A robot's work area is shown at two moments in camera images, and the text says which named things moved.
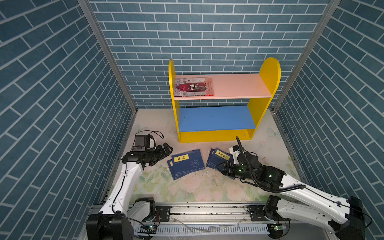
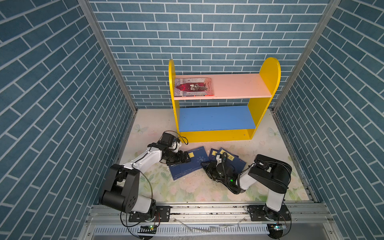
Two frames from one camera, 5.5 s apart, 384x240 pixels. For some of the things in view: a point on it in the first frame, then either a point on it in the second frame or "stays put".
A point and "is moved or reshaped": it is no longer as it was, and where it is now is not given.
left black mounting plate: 164,213 stays put
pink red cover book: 193,86 stays put
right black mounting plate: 256,213 stays put
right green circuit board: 278,227 stays put
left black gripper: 161,154 → 179,159
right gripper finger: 223,167 → 204,165
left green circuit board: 147,230 stays put
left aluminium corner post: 99,33 stays put
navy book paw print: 186,163 is moved or reshaped
